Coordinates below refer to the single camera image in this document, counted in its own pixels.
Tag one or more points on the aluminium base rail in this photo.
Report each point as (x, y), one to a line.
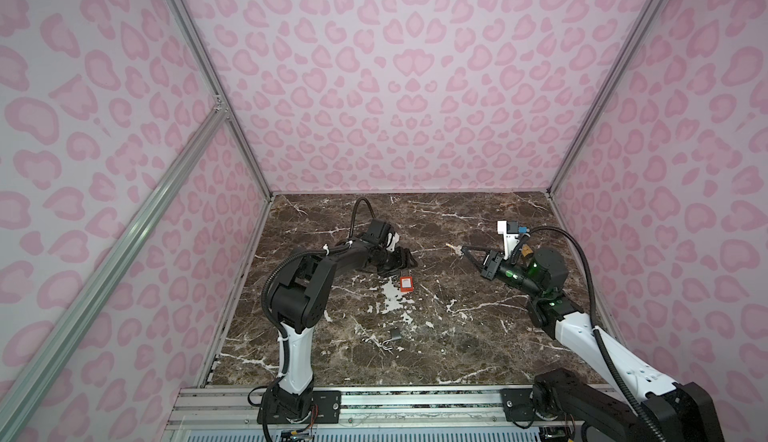
(231, 408)

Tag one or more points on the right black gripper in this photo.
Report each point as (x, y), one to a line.
(485, 270)

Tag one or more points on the diagonal aluminium frame strut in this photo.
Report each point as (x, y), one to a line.
(39, 375)

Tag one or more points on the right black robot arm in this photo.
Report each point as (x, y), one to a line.
(653, 406)

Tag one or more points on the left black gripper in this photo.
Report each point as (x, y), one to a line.
(403, 256)

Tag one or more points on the red padlock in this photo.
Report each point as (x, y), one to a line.
(406, 284)

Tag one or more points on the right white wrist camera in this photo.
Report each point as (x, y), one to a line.
(514, 237)

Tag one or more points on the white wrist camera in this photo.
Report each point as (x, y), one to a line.
(514, 237)
(382, 234)

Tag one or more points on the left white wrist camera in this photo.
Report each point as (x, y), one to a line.
(382, 234)

